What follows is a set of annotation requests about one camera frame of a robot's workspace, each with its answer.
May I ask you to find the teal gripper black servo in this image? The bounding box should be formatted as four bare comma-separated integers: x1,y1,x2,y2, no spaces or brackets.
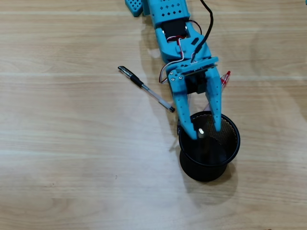
155,21,223,140

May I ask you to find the red retractable pen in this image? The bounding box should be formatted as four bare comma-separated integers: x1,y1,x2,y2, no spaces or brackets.
203,70,232,113

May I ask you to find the clear capped pen black grip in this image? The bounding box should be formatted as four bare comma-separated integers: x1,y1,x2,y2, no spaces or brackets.
118,66,176,113

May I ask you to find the black mesh pen holder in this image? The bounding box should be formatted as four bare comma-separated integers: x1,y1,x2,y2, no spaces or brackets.
178,111,241,183

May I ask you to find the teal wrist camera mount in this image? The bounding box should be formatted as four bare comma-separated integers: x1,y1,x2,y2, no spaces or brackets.
176,57,219,77

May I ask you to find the red white black servo wire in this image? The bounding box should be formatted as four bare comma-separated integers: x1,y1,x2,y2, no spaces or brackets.
159,34,202,84

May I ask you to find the black camera cable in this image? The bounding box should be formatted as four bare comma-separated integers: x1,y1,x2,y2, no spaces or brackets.
191,0,214,63

